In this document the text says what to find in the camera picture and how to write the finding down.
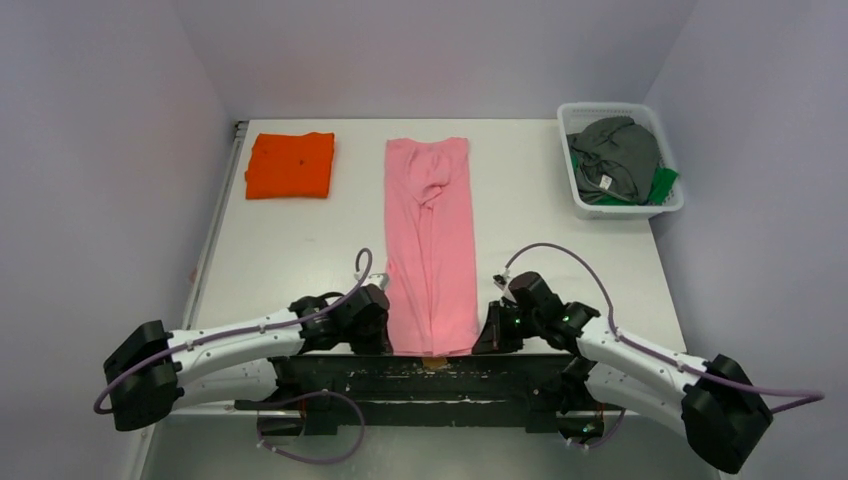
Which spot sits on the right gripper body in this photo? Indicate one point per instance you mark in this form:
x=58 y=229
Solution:
x=491 y=332

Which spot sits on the pink t shirt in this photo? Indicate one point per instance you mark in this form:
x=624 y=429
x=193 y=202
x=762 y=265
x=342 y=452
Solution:
x=430 y=246

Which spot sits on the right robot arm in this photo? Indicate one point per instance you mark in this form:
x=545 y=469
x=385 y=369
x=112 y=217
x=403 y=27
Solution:
x=710 y=403

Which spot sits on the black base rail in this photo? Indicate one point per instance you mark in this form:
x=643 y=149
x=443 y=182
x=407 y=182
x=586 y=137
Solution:
x=538 y=393

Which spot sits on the white plastic basket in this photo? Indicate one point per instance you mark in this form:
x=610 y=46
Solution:
x=575 y=117

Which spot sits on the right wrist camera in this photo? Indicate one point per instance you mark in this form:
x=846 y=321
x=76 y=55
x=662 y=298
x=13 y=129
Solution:
x=501 y=281

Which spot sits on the grey t shirt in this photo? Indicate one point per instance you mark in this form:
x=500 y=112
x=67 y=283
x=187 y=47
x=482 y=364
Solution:
x=614 y=138

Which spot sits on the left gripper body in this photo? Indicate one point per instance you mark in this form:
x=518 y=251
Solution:
x=369 y=339

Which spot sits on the brown tape piece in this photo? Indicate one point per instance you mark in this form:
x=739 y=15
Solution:
x=434 y=363

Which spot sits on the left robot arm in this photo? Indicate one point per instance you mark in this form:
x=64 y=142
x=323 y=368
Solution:
x=154 y=372

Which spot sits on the green t shirt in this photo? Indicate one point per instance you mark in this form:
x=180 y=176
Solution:
x=623 y=181

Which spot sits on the folded orange t shirt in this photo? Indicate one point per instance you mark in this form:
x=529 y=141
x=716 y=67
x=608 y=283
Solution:
x=290 y=166

